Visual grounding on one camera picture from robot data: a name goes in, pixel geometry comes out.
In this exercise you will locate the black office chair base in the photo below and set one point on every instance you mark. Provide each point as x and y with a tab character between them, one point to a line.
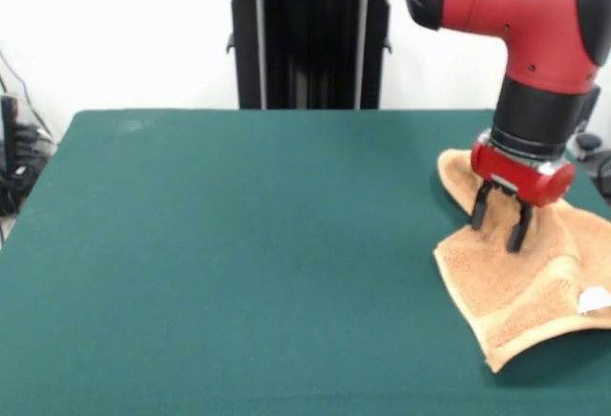
592	149

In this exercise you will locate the tan terry towel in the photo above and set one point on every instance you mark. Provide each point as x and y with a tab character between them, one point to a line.
515	282

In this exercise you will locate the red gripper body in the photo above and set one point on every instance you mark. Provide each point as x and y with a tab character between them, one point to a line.
520	175

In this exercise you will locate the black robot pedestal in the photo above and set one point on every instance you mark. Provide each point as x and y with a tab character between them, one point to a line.
296	53

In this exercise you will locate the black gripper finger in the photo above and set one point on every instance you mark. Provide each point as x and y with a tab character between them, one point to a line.
519	230
481	208

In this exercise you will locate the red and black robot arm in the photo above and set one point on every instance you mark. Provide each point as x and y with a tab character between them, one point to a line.
525	15

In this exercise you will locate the dark green table cloth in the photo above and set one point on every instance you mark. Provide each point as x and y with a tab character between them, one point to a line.
191	268

